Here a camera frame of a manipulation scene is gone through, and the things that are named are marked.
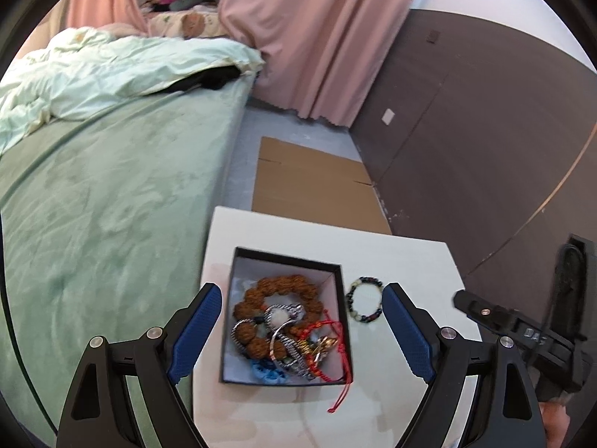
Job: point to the white wall socket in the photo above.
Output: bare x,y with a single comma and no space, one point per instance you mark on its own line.
388,116

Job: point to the white side table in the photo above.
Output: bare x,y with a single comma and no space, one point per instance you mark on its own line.
384,394

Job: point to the pink curtain right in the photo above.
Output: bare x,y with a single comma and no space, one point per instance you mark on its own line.
321,56

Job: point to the flattened brown cardboard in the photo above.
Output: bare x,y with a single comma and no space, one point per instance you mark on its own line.
309,185

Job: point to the dark wall switch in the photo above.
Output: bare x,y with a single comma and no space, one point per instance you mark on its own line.
433,36

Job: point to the pale green duvet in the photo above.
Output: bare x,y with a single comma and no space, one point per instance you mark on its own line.
85,70

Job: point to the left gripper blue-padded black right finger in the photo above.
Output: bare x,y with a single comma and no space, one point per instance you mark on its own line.
504,411

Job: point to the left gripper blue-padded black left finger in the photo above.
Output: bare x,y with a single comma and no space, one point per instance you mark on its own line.
98,409

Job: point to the bear print pillow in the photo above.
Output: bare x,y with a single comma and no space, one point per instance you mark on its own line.
186,24

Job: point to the pink curtain left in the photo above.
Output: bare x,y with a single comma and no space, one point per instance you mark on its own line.
97,13

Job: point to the green velvet bed cover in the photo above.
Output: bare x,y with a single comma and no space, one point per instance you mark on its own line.
104,225

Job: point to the pink curtain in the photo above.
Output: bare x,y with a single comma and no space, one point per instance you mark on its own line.
97,13
321,56

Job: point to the black square jewelry box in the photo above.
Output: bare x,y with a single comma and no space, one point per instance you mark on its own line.
285,323

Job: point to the person's right hand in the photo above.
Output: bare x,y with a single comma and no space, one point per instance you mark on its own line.
556,421

